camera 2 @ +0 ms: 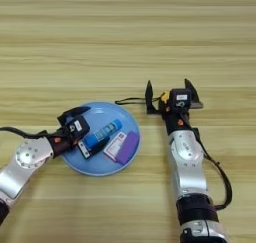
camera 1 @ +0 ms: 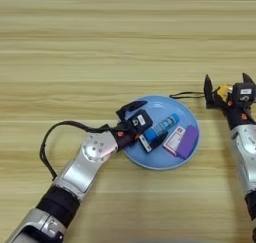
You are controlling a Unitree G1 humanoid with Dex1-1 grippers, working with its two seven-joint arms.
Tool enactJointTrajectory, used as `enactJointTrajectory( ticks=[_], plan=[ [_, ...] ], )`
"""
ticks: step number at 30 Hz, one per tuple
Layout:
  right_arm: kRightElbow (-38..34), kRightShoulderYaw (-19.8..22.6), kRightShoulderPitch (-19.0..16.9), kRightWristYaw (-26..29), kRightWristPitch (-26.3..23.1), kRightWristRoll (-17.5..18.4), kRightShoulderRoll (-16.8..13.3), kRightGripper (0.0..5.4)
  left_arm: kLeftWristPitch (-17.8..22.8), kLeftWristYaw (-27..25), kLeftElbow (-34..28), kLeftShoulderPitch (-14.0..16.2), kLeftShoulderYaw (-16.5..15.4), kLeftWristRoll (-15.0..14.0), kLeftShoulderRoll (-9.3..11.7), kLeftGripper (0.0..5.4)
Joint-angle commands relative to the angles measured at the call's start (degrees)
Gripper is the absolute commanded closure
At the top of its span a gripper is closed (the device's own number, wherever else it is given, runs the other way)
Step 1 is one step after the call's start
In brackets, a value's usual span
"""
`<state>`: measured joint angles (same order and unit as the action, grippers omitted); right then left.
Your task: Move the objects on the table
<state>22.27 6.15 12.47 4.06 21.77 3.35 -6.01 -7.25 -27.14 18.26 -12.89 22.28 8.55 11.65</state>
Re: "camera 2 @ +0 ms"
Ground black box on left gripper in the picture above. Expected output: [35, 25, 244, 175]
[64, 115, 91, 142]

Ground white and red card box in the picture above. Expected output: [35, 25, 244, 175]
[102, 131, 128, 162]

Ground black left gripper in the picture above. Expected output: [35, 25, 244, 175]
[49, 105, 111, 160]

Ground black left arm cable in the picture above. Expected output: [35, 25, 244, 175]
[0, 126, 52, 141]

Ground blue glue stick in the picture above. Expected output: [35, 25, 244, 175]
[82, 118, 123, 150]

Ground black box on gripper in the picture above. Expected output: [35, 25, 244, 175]
[168, 88, 193, 112]
[64, 115, 91, 142]

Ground light blue round plate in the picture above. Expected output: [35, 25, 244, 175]
[61, 101, 142, 177]

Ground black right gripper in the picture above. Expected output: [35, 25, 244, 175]
[144, 78, 205, 135]

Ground purple rectangular block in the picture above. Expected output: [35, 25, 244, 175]
[114, 130, 141, 166]

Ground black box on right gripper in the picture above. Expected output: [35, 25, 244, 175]
[168, 88, 193, 112]

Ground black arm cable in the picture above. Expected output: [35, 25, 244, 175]
[0, 126, 52, 141]
[185, 116, 234, 211]

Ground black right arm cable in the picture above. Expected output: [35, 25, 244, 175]
[185, 116, 234, 211]

